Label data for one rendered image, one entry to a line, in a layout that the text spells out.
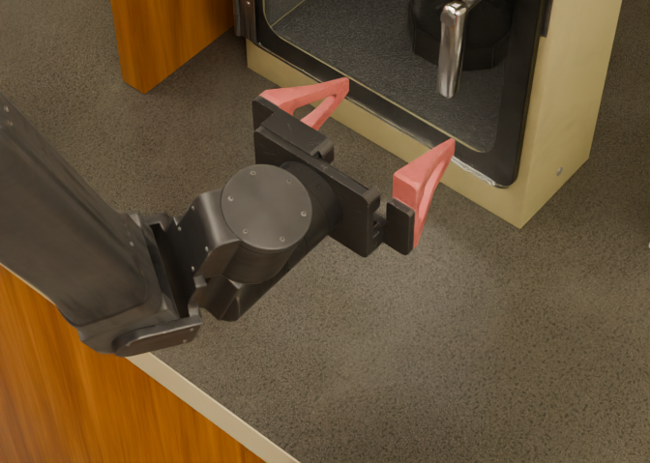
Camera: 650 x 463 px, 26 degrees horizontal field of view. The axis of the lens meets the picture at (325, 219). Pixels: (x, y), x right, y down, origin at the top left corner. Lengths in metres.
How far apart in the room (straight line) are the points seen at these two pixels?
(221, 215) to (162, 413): 0.51
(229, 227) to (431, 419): 0.34
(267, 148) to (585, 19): 0.29
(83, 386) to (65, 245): 0.70
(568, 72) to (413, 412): 0.30
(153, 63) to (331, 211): 0.43
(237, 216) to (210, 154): 0.46
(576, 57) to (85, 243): 0.52
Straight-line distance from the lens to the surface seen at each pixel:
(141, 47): 1.32
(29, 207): 0.68
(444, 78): 1.08
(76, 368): 1.41
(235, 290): 0.89
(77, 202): 0.73
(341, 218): 0.96
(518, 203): 1.22
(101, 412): 1.45
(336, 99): 1.04
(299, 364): 1.15
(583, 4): 1.11
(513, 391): 1.14
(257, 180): 0.85
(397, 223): 0.96
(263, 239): 0.84
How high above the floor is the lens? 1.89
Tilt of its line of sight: 50 degrees down
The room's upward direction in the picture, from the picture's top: straight up
